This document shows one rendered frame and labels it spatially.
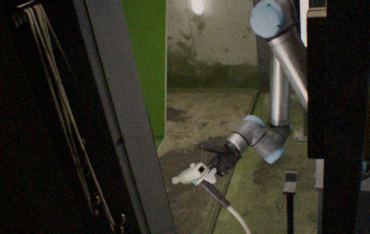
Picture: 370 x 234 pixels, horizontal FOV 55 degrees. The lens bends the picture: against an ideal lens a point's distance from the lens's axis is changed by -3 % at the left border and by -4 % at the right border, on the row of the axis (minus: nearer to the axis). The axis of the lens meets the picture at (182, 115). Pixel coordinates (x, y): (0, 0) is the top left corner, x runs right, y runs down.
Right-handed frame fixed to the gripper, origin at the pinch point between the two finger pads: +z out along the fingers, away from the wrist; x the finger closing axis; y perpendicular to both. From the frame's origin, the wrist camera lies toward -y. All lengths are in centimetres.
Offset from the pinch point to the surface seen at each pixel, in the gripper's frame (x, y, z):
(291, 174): -60, 9, -3
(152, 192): -40.1, -12.2, 21.3
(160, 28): 42, -66, -58
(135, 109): -54, -30, 12
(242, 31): 158, -42, -177
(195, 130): 168, -9, -73
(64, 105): -68, -39, 25
